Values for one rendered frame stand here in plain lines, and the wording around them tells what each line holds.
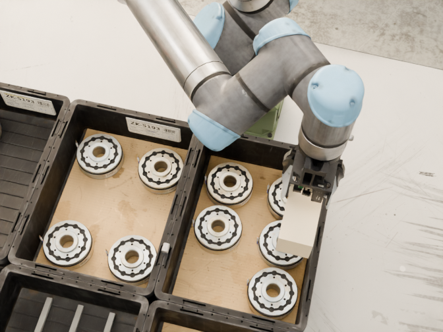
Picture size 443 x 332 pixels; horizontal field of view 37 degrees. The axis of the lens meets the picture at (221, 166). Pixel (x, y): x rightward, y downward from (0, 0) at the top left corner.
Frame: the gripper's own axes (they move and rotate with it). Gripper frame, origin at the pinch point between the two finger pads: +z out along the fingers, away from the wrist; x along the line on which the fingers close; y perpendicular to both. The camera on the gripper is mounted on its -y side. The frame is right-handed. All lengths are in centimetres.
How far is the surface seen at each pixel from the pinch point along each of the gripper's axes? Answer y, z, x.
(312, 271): 10.0, 15.9, 5.1
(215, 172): -9.5, 23.1, -19.8
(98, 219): 6.8, 26.0, -42.1
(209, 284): 14.9, 26.0, -14.5
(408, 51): -127, 109, 31
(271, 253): 5.7, 23.1, -3.5
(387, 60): -63, 39, 15
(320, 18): -134, 109, -7
